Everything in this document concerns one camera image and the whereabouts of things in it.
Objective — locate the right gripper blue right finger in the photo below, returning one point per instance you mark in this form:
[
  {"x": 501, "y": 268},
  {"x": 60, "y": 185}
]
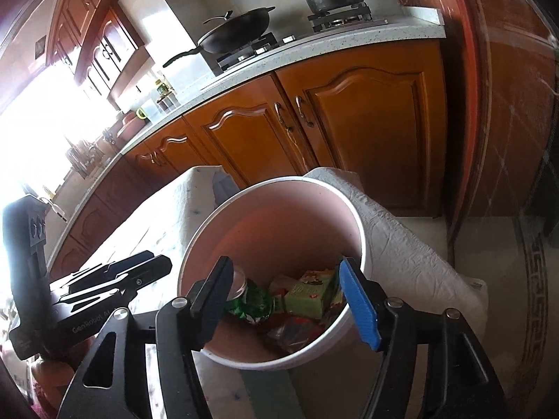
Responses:
[{"x": 366, "y": 300}]

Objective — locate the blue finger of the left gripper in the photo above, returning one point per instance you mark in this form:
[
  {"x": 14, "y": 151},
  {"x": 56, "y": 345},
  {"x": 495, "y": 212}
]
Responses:
[{"x": 97, "y": 275}]

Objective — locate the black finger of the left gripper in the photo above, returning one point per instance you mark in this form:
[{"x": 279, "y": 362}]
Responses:
[{"x": 132, "y": 280}]

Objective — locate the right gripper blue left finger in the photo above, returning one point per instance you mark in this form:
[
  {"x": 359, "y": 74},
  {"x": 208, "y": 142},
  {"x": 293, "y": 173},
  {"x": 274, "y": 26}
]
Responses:
[{"x": 207, "y": 298}]

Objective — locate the crushed green soda can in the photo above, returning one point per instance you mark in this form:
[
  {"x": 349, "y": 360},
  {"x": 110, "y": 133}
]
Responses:
[{"x": 247, "y": 301}]

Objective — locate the green orange juice carton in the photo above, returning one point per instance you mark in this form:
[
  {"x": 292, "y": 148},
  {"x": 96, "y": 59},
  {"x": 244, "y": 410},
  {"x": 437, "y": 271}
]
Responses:
[{"x": 311, "y": 295}]

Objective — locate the red silver snack wrapper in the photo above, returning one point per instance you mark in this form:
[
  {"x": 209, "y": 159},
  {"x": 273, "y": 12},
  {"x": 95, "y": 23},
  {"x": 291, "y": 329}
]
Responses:
[{"x": 295, "y": 334}]

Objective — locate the green gold drink pouch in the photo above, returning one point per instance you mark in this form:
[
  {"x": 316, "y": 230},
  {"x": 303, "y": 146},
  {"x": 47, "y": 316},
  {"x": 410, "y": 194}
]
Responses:
[{"x": 278, "y": 289}]

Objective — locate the pink white trash bucket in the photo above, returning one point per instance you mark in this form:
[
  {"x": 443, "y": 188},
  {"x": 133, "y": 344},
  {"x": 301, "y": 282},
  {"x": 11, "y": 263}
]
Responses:
[{"x": 287, "y": 226}]

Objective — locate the wooden upper kitchen cabinets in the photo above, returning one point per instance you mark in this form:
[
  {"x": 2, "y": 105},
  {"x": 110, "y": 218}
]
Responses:
[{"x": 98, "y": 43}]

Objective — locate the grey kitchen countertop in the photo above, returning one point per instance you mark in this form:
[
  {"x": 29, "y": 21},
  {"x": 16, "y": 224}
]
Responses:
[{"x": 417, "y": 23}]

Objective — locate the person left hand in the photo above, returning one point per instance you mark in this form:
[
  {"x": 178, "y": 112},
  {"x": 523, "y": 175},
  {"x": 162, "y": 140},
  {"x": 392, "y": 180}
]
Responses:
[{"x": 53, "y": 376}]

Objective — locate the white floral tablecloth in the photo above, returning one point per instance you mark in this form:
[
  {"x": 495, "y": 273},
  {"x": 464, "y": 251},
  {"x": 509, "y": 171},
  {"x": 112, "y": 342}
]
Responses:
[{"x": 165, "y": 224}]

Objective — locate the pink basin on counter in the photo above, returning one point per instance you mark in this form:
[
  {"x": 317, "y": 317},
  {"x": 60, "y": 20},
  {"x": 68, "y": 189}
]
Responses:
[{"x": 131, "y": 125}]

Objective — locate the condiment bottles group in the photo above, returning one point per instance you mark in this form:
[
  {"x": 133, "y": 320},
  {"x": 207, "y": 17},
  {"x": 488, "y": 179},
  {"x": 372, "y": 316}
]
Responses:
[{"x": 167, "y": 99}]

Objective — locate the black wok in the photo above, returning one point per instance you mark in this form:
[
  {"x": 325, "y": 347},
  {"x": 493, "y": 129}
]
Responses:
[{"x": 232, "y": 34}]

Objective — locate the black gas stove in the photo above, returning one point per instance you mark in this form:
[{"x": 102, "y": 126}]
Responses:
[{"x": 316, "y": 23}]

